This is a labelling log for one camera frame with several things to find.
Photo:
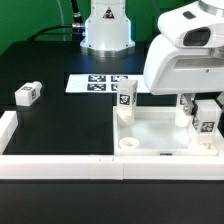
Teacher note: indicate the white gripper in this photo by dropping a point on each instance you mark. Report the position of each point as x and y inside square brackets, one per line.
[172, 70]

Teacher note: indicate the white square table top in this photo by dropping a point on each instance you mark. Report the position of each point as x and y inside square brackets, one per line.
[154, 133]

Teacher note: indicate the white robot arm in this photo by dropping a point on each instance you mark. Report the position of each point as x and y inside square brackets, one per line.
[196, 25]

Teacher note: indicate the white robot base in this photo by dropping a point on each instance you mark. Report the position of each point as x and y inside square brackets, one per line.
[108, 30]

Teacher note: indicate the white marker sheet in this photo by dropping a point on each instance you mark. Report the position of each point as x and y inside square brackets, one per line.
[100, 83]

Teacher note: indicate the white U-shaped obstacle fence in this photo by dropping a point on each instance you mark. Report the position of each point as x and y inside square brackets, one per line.
[103, 166]

